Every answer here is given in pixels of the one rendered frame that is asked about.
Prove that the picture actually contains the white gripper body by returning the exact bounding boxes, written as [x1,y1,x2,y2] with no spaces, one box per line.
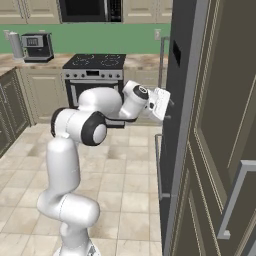
[146,87,172,126]

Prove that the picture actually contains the dark grey fridge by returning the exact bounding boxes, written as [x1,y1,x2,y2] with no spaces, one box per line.
[158,0,214,256]

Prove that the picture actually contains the dark brown tall cupboard door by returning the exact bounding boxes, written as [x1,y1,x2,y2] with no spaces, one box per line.
[169,0,256,256]

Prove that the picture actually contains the beige base cupboards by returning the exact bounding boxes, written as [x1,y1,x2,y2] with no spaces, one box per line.
[123,67,168,127]
[18,66,69,125]

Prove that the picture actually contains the black and silver stove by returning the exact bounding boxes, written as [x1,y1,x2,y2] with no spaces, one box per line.
[61,53,127,130]

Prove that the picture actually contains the black microwave oven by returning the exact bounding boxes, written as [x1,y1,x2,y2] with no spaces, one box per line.
[57,0,124,24]

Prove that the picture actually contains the black and silver coffee machine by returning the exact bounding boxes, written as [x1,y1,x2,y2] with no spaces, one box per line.
[21,32,55,64]

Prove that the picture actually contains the dark brown base cupboards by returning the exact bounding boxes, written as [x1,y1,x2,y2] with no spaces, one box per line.
[0,66,33,158]

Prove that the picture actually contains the silver cylindrical canister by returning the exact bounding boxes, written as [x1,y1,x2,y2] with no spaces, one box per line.
[7,31,25,62]

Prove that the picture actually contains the long silver fridge door handle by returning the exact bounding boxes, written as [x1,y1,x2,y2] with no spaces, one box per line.
[159,35,171,90]

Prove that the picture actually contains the short silver fridge handle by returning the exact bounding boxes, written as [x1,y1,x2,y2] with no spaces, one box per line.
[154,133,172,202]

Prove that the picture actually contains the beige wall cupboards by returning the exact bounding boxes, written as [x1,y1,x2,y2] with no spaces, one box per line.
[121,0,174,25]
[0,0,62,25]

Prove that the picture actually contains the grey cupboard door handle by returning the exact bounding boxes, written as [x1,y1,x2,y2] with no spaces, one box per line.
[217,159,256,241]

